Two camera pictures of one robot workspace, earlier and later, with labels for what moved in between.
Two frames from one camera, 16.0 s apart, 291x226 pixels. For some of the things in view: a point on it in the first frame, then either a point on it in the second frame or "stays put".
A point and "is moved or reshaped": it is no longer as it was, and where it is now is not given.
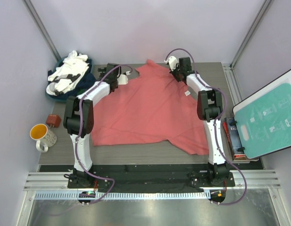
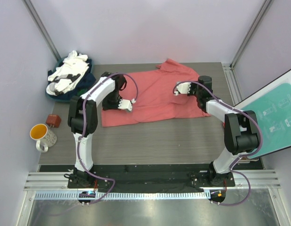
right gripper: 173,72 to 192,85
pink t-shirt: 155,106 is moved or reshaped
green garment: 82,90 stays put
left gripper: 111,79 to 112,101
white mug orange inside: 44,137 stays put
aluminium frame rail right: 232,82 stays put
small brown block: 53,120 stays put
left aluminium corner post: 43,29 stays put
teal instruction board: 265,123 stays put
